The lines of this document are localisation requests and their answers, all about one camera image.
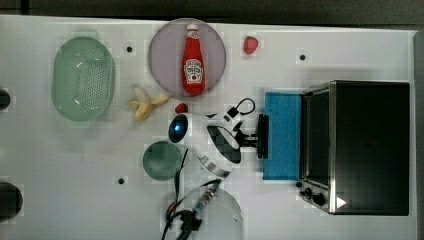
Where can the red ketchup bottle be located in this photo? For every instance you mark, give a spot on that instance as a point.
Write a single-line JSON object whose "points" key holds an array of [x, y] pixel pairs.
{"points": [[193, 69]]}

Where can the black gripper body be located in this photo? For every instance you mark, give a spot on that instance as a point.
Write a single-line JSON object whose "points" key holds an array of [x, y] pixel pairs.
{"points": [[241, 138]]}

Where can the green perforated colander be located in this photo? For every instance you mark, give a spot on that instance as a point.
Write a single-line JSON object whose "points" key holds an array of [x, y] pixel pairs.
{"points": [[83, 79]]}

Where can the black toaster oven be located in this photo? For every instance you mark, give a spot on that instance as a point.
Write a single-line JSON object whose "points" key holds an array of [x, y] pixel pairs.
{"points": [[355, 147]]}

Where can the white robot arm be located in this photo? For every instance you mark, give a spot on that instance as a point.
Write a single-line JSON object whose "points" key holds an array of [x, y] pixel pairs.
{"points": [[216, 142]]}

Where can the large red strawberry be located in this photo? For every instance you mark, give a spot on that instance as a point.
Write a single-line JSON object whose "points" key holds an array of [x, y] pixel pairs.
{"points": [[250, 45]]}

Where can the small red strawberry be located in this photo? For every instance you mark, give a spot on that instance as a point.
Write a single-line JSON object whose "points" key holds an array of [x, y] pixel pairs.
{"points": [[181, 108]]}

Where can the black robot base lower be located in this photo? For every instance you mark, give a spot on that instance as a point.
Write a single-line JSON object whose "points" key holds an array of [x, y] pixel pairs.
{"points": [[11, 201]]}

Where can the peeled banana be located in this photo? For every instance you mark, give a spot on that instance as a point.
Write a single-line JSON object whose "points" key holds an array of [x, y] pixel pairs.
{"points": [[143, 104]]}

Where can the grey round plate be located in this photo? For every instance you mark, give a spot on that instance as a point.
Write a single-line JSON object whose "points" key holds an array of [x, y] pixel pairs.
{"points": [[166, 49]]}

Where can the black robot base upper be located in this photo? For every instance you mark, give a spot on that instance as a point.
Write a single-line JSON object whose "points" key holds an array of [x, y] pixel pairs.
{"points": [[5, 99]]}

